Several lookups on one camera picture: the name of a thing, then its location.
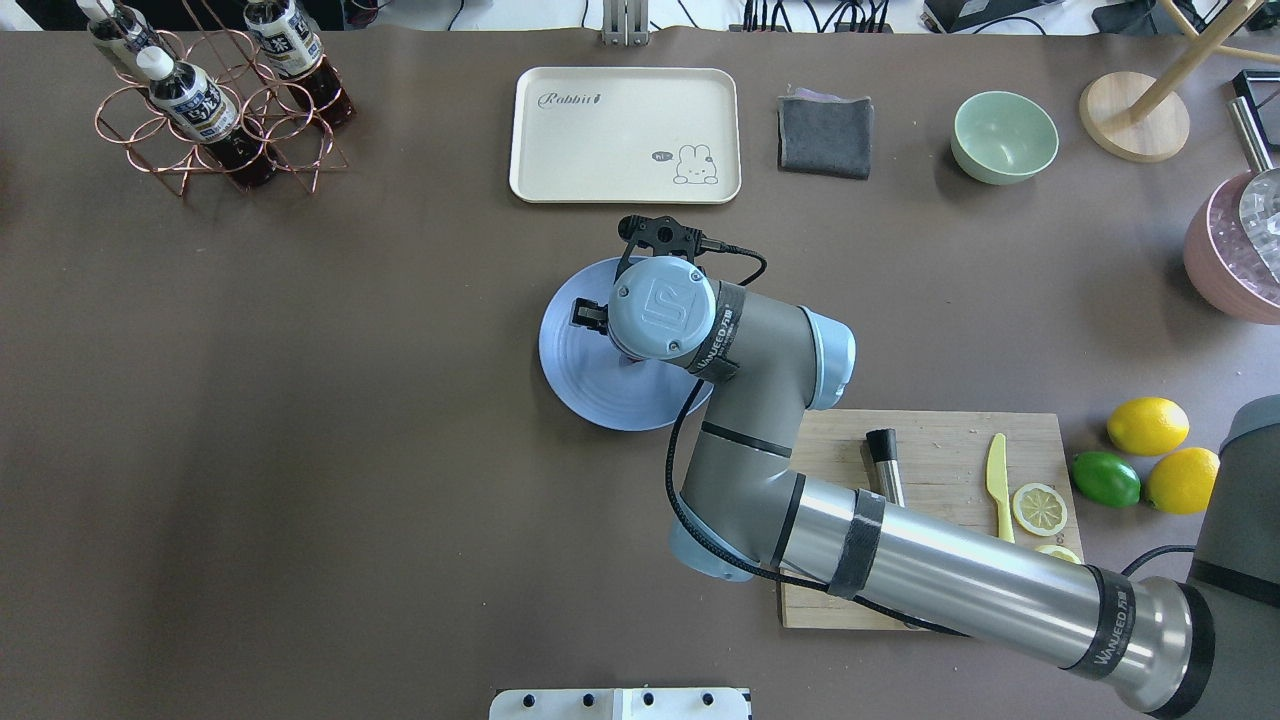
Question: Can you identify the yellow plastic knife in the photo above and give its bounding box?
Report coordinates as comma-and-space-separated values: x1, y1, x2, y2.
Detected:
986, 433, 1015, 543

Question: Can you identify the green lime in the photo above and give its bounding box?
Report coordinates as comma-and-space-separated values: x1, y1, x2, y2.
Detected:
1070, 451, 1142, 509

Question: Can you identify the dark drink bottle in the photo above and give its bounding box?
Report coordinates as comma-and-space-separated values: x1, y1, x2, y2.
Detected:
242, 1, 356, 129
136, 46, 276, 188
76, 0, 166, 79

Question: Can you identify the cream tray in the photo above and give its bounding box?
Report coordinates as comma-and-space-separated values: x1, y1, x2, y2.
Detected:
508, 67, 742, 205

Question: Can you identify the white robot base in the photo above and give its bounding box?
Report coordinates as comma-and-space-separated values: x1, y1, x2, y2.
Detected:
488, 685, 753, 719

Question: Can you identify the copper wire bottle rack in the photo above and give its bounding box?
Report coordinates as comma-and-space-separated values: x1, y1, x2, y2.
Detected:
93, 1, 349, 196

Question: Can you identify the metal ice scoop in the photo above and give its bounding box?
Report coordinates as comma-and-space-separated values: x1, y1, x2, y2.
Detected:
1229, 96, 1279, 279

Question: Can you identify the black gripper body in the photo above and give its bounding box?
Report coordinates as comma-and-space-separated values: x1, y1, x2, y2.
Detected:
571, 299, 609, 336

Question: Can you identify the lemon slice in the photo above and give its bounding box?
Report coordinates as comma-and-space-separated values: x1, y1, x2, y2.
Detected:
1036, 544, 1083, 565
1010, 483, 1069, 537

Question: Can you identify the blue plate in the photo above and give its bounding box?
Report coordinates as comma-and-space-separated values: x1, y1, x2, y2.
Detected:
539, 258, 716, 430

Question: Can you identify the pink bowl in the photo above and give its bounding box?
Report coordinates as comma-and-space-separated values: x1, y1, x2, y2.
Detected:
1183, 172, 1279, 325

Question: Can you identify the grey cloth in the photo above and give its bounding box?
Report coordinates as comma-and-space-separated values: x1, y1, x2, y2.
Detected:
777, 88, 876, 181

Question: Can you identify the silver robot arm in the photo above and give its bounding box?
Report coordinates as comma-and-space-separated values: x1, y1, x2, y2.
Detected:
571, 256, 1279, 719

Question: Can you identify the green bowl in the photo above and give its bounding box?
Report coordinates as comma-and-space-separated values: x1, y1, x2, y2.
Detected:
950, 91, 1060, 186

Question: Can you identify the wooden cutting board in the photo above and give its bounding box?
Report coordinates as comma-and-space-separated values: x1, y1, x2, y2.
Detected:
778, 410, 1087, 632

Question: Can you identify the wooden stand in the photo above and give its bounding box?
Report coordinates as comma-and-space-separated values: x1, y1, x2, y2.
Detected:
1079, 1, 1277, 163

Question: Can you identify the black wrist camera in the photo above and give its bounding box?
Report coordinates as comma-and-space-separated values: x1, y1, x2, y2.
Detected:
618, 214, 705, 263

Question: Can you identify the yellow lemon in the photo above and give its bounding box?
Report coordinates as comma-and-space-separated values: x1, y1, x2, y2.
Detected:
1106, 396, 1190, 456
1146, 447, 1220, 515

